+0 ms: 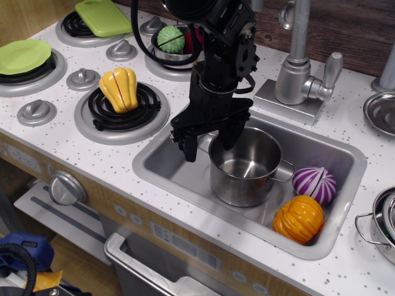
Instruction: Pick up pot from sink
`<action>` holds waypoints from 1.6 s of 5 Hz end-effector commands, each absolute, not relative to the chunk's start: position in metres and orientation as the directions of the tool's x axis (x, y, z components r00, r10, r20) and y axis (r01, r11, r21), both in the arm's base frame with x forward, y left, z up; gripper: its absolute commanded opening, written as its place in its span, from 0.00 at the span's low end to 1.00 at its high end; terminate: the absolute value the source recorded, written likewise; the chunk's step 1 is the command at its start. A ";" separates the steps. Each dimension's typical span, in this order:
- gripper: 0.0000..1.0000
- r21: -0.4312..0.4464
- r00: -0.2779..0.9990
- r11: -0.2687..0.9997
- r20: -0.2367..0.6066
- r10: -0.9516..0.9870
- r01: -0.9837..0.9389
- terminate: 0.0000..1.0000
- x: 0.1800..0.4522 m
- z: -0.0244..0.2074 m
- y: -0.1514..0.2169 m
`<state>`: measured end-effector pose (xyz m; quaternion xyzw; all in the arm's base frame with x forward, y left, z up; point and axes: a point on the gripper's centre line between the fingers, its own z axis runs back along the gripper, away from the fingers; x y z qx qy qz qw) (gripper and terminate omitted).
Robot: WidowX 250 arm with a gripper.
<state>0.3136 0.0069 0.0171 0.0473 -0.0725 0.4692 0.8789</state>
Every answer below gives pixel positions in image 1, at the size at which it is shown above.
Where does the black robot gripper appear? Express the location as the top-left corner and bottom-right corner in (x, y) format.
(170, 63), (251, 162)

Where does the stainless steel pot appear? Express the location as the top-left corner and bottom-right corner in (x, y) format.
(197, 126), (295, 207)

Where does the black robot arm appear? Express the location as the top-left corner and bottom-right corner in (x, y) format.
(164, 1), (259, 162)

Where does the grey sink basin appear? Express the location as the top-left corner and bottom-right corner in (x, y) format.
(132, 112), (367, 260)

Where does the small steel pot on burner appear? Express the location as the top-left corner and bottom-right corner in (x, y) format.
(151, 25), (194, 61)

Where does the back right stove burner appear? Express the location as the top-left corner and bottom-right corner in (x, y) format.
(145, 43), (205, 82)

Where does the stove burner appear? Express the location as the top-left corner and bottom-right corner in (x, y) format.
(145, 43), (205, 82)
(56, 11), (127, 48)
(0, 49), (67, 97)
(74, 83), (170, 146)

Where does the silver toy faucet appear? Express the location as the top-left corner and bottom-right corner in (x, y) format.
(254, 0), (343, 126)

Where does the yellow toy bell pepper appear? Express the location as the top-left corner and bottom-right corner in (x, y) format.
(99, 68), (139, 113)

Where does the green toy cabbage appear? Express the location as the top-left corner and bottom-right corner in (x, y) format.
(157, 26), (185, 54)

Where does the purple white toy onion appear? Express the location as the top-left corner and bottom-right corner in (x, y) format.
(292, 166), (337, 205)

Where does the front right stove burner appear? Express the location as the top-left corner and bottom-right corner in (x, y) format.
(74, 83), (170, 146)

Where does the orange toy pumpkin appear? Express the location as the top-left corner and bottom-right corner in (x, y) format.
(272, 195), (324, 245)

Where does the silver stove knob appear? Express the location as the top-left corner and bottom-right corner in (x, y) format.
(17, 99), (57, 127)
(139, 16), (166, 37)
(66, 68), (101, 91)
(106, 39), (138, 62)

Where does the silver faucet round knob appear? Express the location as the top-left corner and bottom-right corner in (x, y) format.
(278, 1), (296, 30)

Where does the silver oven knob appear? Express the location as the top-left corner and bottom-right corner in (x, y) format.
(49, 170), (88, 206)

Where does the green cutting board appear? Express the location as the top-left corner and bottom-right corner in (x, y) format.
(75, 0), (132, 37)

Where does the steel plate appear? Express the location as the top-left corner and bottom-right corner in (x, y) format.
(363, 91), (394, 136)

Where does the back left stove burner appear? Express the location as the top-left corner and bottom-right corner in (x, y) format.
(56, 11), (127, 48)

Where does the front left stove burner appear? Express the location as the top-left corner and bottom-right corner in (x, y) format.
(0, 49), (67, 97)

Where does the silver pole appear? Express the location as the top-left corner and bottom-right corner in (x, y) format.
(371, 46), (395, 93)

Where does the blue clamp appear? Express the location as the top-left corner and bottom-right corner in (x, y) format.
(1, 232), (54, 271)

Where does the green plastic plate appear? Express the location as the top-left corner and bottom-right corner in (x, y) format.
(1, 39), (52, 75)

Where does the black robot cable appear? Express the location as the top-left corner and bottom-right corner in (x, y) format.
(130, 0), (204, 66)

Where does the grey oven door handle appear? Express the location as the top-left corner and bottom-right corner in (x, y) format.
(104, 232), (219, 295)

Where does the steel pot with handle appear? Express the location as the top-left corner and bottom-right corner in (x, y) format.
(354, 186), (394, 264)

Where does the black braided cable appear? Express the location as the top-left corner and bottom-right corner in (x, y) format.
(0, 243), (38, 290)

